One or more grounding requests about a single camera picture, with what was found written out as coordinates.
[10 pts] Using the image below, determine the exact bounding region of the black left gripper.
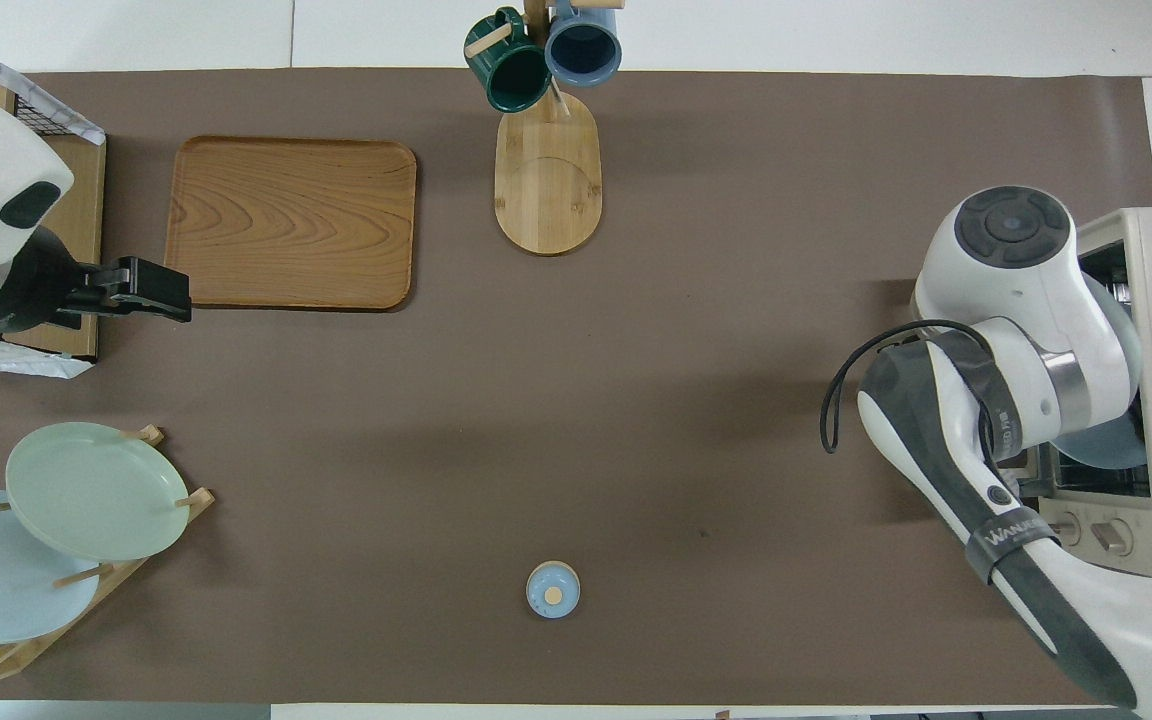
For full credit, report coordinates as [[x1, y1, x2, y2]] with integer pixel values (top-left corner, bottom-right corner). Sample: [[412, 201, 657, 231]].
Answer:
[[54, 257, 192, 327]]

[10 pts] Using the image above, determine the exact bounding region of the pale green racked plate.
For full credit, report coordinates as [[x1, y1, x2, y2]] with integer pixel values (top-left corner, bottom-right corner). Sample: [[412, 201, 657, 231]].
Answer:
[[5, 422, 191, 562]]

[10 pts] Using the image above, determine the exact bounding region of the small blue lid cork knob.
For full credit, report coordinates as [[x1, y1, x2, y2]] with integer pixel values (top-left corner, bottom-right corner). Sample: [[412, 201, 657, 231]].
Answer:
[[525, 561, 581, 619]]

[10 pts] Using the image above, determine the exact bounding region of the wooden serving tray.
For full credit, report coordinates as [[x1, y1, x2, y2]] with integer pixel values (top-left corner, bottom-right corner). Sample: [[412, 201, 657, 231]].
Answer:
[[163, 135, 418, 311]]

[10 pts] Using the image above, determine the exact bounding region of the wooden plate rack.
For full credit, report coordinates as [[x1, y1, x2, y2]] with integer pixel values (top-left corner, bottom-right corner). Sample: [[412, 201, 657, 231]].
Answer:
[[0, 425, 215, 686]]

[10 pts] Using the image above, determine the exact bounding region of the dark green mug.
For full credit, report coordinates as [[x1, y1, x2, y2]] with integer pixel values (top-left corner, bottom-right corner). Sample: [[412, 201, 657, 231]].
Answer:
[[464, 8, 552, 113]]

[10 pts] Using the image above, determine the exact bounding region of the blue mug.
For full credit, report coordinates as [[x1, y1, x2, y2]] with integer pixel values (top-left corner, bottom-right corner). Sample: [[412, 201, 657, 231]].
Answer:
[[544, 0, 623, 87]]

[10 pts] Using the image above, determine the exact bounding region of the white marble-print basket liner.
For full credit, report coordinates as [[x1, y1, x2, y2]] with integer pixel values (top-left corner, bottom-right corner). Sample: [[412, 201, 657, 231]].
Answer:
[[0, 25, 107, 379]]

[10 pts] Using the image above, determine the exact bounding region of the wooden mug tree stand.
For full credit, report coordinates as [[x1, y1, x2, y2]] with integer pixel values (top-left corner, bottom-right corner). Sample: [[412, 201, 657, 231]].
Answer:
[[464, 0, 627, 257]]

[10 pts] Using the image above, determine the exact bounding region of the brown table mat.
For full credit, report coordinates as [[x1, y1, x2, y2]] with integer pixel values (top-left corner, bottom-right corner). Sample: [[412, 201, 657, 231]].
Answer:
[[0, 68, 1152, 707]]

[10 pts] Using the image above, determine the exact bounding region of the wooden two-tier shelf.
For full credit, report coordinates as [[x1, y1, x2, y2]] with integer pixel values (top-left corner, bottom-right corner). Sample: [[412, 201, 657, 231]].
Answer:
[[0, 75, 107, 361]]

